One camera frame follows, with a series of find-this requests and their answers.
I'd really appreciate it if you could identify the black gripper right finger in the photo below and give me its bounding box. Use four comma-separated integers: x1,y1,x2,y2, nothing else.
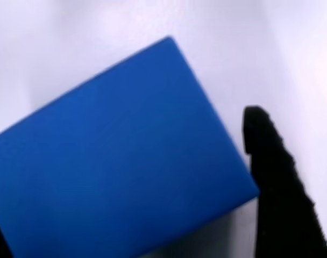
241,105,327,258

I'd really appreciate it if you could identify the blue block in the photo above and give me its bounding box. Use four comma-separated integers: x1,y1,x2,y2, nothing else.
0,35,260,258

